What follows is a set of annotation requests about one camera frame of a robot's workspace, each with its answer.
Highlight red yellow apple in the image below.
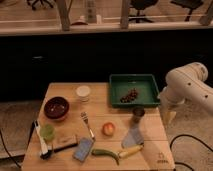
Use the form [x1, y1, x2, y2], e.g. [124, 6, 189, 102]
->
[102, 122, 115, 136]

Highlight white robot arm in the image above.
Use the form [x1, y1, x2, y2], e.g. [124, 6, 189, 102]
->
[158, 62, 213, 126]

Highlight white paper cup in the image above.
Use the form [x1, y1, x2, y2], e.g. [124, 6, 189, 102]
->
[76, 85, 91, 102]

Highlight small metal cup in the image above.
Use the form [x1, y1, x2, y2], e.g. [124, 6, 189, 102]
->
[132, 106, 145, 123]

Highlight green plastic cup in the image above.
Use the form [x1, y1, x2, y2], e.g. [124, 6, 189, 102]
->
[40, 124, 55, 141]

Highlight dark grapes bunch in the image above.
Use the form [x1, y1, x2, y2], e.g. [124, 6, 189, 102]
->
[120, 88, 138, 103]

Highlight silver metal fork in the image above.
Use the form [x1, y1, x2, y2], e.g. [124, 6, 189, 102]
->
[81, 112, 95, 141]

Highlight green plastic tray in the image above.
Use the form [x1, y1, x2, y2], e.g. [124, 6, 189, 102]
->
[109, 74, 160, 108]

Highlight dark red bowl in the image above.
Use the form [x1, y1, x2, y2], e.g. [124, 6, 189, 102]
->
[44, 96, 69, 120]

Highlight wooden block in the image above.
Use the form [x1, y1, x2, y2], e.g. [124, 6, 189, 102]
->
[55, 136, 77, 144]

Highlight green chili pepper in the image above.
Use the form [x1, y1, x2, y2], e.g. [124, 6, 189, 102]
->
[91, 149, 120, 165]

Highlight blue sponge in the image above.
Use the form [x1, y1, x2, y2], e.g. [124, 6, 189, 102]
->
[73, 137, 94, 162]

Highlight white handled brush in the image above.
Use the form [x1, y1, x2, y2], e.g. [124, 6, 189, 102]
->
[34, 120, 48, 158]

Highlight black cable on floor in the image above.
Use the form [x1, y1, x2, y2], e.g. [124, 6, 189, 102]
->
[169, 133, 213, 171]

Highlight black handled tool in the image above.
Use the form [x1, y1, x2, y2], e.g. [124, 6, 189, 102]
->
[39, 143, 78, 160]

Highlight black cable at left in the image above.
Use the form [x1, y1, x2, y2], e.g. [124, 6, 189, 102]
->
[0, 120, 36, 169]

